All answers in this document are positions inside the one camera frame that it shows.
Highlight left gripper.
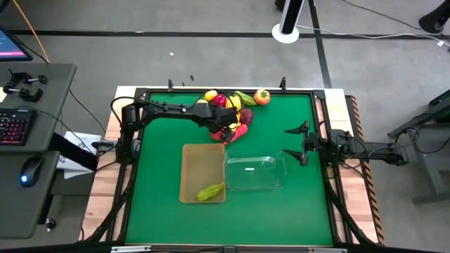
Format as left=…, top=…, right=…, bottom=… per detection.
left=202, top=104, right=240, bottom=143

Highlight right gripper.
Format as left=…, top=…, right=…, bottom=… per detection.
left=282, top=120, right=333, bottom=167

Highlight yellow corn cob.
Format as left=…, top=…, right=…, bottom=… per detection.
left=228, top=112, right=242, bottom=130

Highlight dark red apple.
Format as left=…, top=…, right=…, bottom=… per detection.
left=240, top=108, right=255, bottom=127

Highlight yellow bell pepper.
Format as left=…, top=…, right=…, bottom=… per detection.
left=226, top=94, right=243, bottom=112

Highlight bumpy green cucumber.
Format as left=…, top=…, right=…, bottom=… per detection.
left=195, top=181, right=226, bottom=202
left=234, top=90, right=258, bottom=107

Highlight orange yellow peach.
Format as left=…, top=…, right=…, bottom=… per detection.
left=253, top=89, right=271, bottom=106

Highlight tan plastic basket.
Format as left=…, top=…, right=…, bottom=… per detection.
left=179, top=143, right=226, bottom=204

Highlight clear plastic basket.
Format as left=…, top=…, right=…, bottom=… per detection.
left=224, top=150, right=288, bottom=192

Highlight green table mat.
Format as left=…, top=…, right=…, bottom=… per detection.
left=124, top=91, right=334, bottom=247

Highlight grey black connector box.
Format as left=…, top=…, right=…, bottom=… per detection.
left=91, top=139, right=119, bottom=152

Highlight black white pole with base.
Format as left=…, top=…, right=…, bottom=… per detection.
left=271, top=0, right=306, bottom=44

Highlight grey metal desk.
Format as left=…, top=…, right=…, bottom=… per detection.
left=387, top=89, right=450, bottom=205

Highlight white paper sheet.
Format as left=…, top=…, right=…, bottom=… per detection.
left=56, top=131, right=103, bottom=180

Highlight dark grey desk top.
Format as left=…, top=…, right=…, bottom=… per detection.
left=0, top=63, right=77, bottom=153
left=0, top=150, right=60, bottom=240

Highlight black chair base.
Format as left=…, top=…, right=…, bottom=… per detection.
left=418, top=0, right=450, bottom=34

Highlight black computer mouse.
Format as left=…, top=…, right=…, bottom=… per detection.
left=19, top=155, right=44, bottom=188

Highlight black screw clamp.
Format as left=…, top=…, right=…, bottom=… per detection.
left=7, top=70, right=49, bottom=86
left=2, top=84, right=44, bottom=103

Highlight backlit black keyboard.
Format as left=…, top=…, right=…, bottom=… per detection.
left=0, top=108, right=37, bottom=147

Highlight computer monitor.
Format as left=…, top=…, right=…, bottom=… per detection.
left=0, top=26, right=34, bottom=63

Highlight black aluminium table frame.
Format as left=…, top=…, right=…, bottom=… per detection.
left=80, top=86, right=379, bottom=253

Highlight silver metal bracket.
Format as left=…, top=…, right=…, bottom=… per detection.
left=307, top=247, right=347, bottom=253
left=110, top=245, right=152, bottom=253

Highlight white floor cable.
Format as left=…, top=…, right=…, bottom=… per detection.
left=295, top=24, right=450, bottom=48

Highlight black desk cable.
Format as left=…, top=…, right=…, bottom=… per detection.
left=68, top=89, right=107, bottom=134

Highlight black floor cable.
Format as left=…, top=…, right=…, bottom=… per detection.
left=340, top=0, right=423, bottom=31

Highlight orange cable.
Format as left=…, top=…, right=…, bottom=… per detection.
left=11, top=0, right=51, bottom=65

